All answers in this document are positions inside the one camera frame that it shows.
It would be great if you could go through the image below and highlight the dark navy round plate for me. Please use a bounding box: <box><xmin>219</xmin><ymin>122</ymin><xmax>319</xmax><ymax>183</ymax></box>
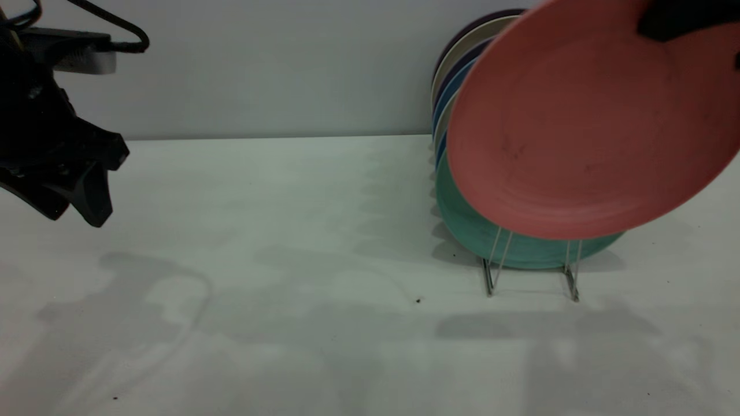
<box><xmin>432</xmin><ymin>38</ymin><xmax>492</xmax><ymax>105</ymax></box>

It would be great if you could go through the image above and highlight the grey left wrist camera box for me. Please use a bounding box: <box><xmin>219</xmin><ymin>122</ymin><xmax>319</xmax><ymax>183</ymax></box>
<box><xmin>23</xmin><ymin>29</ymin><xmax>117</xmax><ymax>76</ymax></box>

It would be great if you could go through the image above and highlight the beige round plate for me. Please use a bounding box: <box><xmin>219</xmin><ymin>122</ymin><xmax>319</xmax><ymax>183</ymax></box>
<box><xmin>431</xmin><ymin>16</ymin><xmax>521</xmax><ymax>105</ymax></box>
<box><xmin>434</xmin><ymin>95</ymin><xmax>460</xmax><ymax>145</ymax></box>

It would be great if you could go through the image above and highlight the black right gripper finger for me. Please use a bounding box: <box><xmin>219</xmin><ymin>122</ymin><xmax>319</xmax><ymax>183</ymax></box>
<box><xmin>637</xmin><ymin>0</ymin><xmax>740</xmax><ymax>42</ymax></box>

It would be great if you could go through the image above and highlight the silver wire plate rack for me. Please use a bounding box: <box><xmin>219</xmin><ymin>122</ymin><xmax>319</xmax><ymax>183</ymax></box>
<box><xmin>483</xmin><ymin>228</ymin><xmax>582</xmax><ymax>303</ymax></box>

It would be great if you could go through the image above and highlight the pink round plate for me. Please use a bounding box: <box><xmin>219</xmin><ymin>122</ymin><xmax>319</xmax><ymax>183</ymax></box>
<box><xmin>446</xmin><ymin>0</ymin><xmax>740</xmax><ymax>240</ymax></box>

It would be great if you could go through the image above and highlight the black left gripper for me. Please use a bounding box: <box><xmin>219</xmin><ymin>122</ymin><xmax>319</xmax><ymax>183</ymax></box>
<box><xmin>0</xmin><ymin>35</ymin><xmax>131</xmax><ymax>228</ymax></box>

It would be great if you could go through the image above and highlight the black looped cable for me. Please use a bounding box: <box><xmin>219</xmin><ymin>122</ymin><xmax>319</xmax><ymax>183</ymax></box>
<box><xmin>0</xmin><ymin>0</ymin><xmax>43</xmax><ymax>31</ymax></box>

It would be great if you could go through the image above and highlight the teal green round plate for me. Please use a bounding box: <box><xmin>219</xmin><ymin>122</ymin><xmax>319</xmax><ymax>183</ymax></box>
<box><xmin>435</xmin><ymin>153</ymin><xmax>625</xmax><ymax>270</ymax></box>

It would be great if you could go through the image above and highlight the dark purple round plate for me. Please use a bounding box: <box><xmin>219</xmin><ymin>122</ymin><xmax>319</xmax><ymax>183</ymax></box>
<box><xmin>434</xmin><ymin>9</ymin><xmax>527</xmax><ymax>70</ymax></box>

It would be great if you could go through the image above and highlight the black camera cable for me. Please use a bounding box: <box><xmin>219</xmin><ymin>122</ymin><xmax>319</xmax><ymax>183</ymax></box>
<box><xmin>66</xmin><ymin>0</ymin><xmax>151</xmax><ymax>54</ymax></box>

